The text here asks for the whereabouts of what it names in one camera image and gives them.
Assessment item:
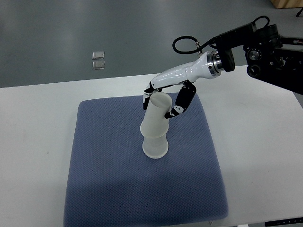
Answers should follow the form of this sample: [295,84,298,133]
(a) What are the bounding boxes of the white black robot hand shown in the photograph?
[143,51,223,119]

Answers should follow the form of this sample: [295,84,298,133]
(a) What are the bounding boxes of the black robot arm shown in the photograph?
[143,22,303,119]

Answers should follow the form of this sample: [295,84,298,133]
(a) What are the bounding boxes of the wooden furniture corner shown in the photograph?
[270,0,303,9]

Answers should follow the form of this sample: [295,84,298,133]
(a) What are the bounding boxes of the white paper cup on mat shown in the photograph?
[143,135,169,159]

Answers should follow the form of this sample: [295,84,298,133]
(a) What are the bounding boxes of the upper metal floor plate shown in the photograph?
[92,51,105,60]

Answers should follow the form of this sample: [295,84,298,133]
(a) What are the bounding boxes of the black object at table edge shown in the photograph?
[264,217,303,227]

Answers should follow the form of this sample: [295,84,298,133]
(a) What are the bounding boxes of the white paper cup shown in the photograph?
[143,135,169,159]
[140,92,172,139]

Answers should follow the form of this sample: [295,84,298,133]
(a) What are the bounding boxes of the blue quilted cushion mat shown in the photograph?
[63,96,228,227]

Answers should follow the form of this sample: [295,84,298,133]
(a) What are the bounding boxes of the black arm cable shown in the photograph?
[172,15,270,55]

